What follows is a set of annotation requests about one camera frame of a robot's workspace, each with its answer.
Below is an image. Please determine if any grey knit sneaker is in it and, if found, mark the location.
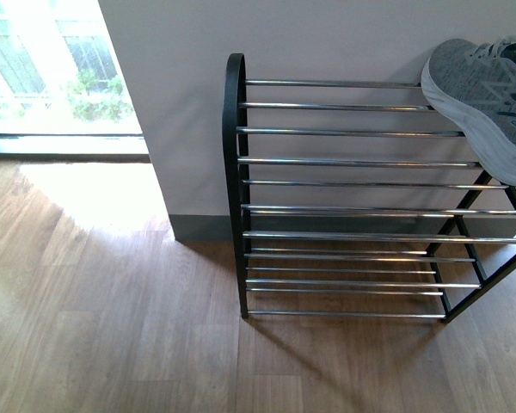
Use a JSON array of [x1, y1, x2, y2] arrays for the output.
[[421, 36, 516, 187]]

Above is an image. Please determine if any black metal shoe rack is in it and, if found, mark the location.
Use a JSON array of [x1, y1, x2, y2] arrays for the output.
[[222, 53, 516, 323]]

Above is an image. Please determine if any dark window frame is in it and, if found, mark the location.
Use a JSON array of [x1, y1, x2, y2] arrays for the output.
[[0, 133, 151, 163]]

